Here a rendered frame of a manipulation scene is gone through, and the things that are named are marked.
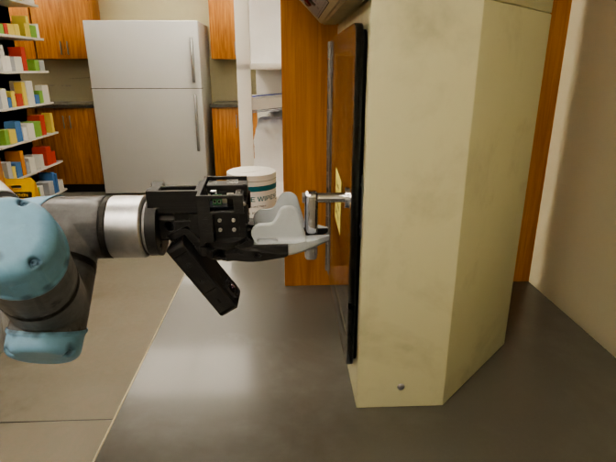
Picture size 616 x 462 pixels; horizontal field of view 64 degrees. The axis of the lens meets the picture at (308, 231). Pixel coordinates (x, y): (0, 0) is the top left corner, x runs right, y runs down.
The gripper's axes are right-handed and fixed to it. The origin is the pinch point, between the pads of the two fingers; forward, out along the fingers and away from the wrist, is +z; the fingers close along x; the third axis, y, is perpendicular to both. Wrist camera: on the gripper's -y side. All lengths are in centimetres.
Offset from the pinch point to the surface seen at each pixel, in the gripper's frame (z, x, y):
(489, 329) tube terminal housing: 24.5, 1.2, -15.1
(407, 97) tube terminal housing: 8.6, -4.2, 17.8
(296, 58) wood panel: -1.7, 33.2, 18.2
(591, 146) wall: 48, 24, 5
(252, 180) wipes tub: -12, 64, -14
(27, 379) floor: -122, 126, -129
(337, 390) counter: 2.6, -4.6, -20.2
